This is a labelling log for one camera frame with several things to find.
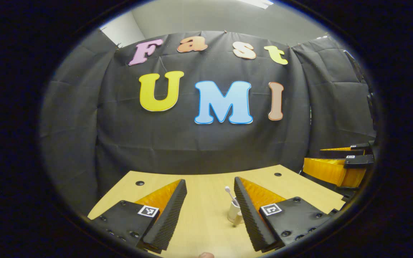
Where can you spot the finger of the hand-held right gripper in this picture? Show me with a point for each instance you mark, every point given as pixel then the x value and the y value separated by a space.
pixel 339 154
pixel 324 170

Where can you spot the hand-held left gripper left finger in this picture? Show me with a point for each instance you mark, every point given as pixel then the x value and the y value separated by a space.
pixel 169 218

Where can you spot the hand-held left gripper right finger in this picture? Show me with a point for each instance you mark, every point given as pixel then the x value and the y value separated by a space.
pixel 251 218

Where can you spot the white toothbrush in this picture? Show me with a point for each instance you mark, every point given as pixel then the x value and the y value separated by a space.
pixel 229 192

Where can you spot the wooden desktop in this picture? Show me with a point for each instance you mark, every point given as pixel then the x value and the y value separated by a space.
pixel 206 215

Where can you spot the tan rounded object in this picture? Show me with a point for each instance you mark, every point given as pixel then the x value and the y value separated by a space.
pixel 206 255

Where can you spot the ceiling light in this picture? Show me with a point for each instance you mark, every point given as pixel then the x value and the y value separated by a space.
pixel 258 3

